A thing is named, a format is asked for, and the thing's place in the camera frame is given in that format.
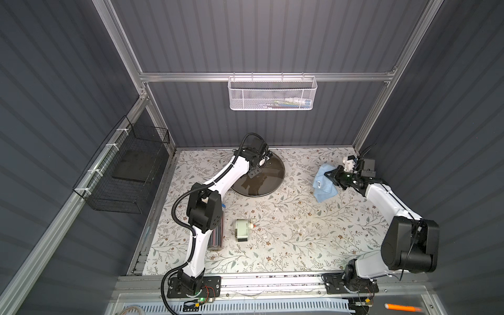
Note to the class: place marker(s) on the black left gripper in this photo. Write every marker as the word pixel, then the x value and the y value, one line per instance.
pixel 256 170

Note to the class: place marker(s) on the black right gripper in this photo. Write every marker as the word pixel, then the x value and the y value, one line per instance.
pixel 338 175

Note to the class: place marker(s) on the glass pot lid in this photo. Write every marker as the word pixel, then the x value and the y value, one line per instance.
pixel 264 183

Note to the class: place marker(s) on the light blue microfiber cloth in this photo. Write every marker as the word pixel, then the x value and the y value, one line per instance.
pixel 323 187

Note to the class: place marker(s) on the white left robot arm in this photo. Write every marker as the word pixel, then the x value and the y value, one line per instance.
pixel 205 210

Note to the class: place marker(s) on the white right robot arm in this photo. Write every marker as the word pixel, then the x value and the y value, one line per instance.
pixel 411 243

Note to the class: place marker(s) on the small green white sharpener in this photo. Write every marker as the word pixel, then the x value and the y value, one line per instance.
pixel 243 229

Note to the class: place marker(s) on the orange marker pen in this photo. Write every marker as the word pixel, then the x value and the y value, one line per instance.
pixel 403 308

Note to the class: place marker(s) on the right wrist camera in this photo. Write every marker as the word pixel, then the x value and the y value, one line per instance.
pixel 361 166

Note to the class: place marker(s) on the white wire mesh basket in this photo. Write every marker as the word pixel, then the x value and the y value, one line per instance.
pixel 272 93

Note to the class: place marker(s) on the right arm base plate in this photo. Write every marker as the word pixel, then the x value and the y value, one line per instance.
pixel 340 283

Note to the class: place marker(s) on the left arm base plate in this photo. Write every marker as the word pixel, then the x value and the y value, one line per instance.
pixel 184 287

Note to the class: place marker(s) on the black wire basket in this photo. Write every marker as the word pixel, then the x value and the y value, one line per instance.
pixel 126 176

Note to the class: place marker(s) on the white ventilated cable duct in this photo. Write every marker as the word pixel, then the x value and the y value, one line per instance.
pixel 267 306

